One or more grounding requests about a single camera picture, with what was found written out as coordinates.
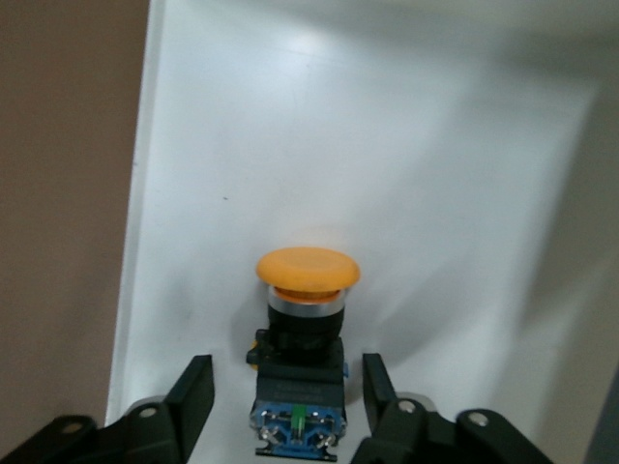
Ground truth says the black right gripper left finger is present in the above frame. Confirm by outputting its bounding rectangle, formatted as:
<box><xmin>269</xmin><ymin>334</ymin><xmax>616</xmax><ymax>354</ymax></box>
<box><xmin>0</xmin><ymin>354</ymin><xmax>216</xmax><ymax>464</ymax></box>

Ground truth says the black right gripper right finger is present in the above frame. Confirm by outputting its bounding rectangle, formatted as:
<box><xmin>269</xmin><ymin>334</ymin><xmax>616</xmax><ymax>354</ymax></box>
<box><xmin>350</xmin><ymin>352</ymin><xmax>557</xmax><ymax>464</ymax></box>

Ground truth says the yellow mushroom push button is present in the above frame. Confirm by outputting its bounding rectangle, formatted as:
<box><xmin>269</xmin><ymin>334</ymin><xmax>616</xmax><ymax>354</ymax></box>
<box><xmin>245</xmin><ymin>246</ymin><xmax>363</xmax><ymax>458</ymax></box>

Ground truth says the white plastic drawer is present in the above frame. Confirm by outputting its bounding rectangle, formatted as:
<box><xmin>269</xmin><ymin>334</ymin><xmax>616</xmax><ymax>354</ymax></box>
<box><xmin>104</xmin><ymin>0</ymin><xmax>619</xmax><ymax>464</ymax></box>

